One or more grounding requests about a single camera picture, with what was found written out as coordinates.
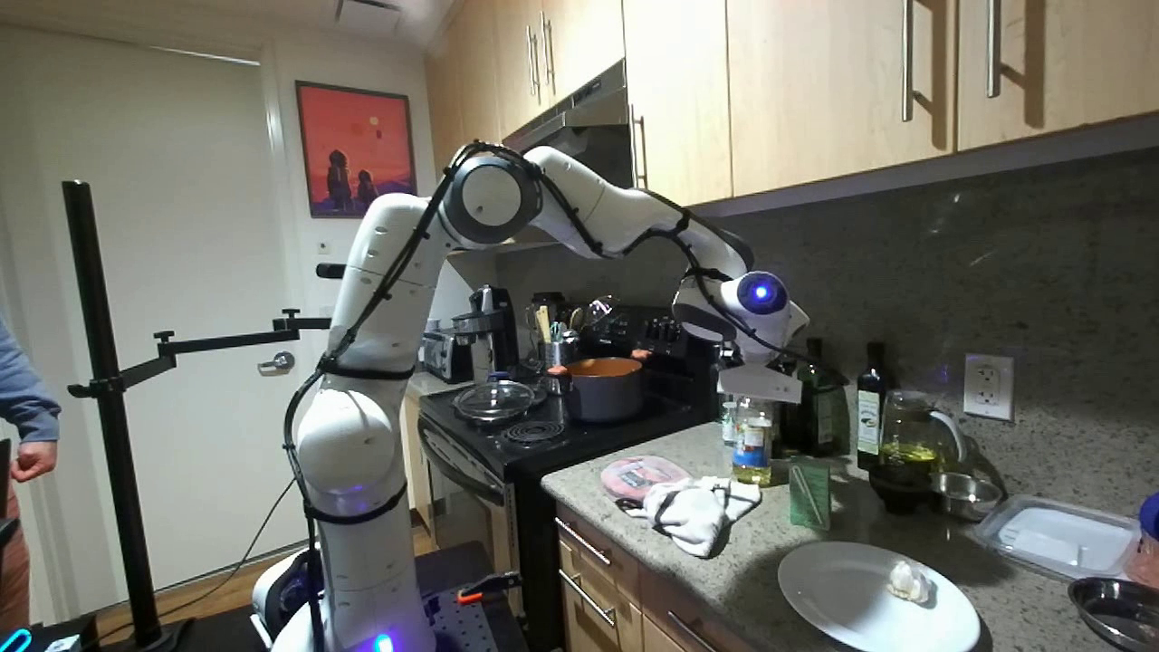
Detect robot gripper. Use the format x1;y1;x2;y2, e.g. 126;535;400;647
716;355;809;409

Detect plastic oil bottle blue cap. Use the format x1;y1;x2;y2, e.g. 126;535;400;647
720;393;778;490

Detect white garlic bulb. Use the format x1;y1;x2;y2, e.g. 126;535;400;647
885;559;943;610

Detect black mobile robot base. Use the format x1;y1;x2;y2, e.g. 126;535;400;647
248;540;541;652

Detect blue sleeved forearm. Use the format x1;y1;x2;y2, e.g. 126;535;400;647
0;317;64;449

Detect large olive oil bottle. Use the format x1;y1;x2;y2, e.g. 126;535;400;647
798;338;852;459

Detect dark bottle white label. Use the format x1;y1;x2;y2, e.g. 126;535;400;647
852;342;890;478

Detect steel pot orange inside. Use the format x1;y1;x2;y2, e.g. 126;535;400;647
554;352;652;426

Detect glass pitcher with oil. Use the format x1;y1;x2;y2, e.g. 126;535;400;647
880;387;966;486

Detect white round plate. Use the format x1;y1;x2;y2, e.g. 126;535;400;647
776;535;985;652

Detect blue water bottle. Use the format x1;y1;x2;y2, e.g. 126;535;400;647
1134;486;1159;550

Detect person bare hand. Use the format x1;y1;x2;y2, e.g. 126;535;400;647
9;438;60;490

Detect small green carton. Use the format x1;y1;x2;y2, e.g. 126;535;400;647
787;456;838;535

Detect white crumpled cloth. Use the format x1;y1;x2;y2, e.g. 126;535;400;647
619;474;764;561

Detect pink packaged ham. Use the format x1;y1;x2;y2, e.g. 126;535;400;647
596;451;693;505

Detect small black round bowl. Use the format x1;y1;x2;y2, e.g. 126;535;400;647
867;465;950;517

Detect utensil crock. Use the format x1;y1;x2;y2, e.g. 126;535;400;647
520;287;586;374

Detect wooden base cabinet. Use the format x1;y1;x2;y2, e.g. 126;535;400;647
547;498;788;652

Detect black kitchen stove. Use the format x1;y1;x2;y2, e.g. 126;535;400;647
412;300;716;652

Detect small shiny bowl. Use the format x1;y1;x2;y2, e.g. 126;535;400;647
937;466;1007;525

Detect black coffee maker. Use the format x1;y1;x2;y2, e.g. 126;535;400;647
465;281;520;380

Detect light wood cabinet door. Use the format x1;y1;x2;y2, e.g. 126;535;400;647
720;0;960;200
950;0;1159;154
426;0;547;148
619;0;730;209
536;0;625;121

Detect steel range hood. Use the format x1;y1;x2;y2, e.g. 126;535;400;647
501;60;636;188

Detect silver toaster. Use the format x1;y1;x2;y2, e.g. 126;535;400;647
417;326;477;387

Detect clear plastic container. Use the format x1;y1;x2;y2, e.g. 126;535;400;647
972;491;1140;584

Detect dark metal bowl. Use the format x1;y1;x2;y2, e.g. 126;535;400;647
1066;573;1159;652

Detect red framed picture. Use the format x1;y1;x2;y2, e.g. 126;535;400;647
295;78;420;221

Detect ceiling vent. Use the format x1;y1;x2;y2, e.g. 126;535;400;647
330;0;411;29

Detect white room door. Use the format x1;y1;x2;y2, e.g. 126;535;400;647
0;34;310;613

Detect black box cyan light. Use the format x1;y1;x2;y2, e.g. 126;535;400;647
0;613;103;652

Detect person brown trousers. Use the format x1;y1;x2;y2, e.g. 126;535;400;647
0;438;35;632

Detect white wall outlet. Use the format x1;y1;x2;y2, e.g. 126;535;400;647
960;352;1019;426

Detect metal drawer handle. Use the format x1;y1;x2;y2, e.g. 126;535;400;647
658;606;720;652
554;566;623;632
554;515;617;573

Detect metal cabinet handle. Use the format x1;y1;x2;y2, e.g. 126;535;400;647
899;0;953;122
541;16;560;102
524;22;545;107
977;0;1033;102
631;113;652;193

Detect red handled tool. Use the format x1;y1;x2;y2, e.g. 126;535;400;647
452;570;524;610

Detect black camera stand pole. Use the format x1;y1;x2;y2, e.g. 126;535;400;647
60;177;341;652

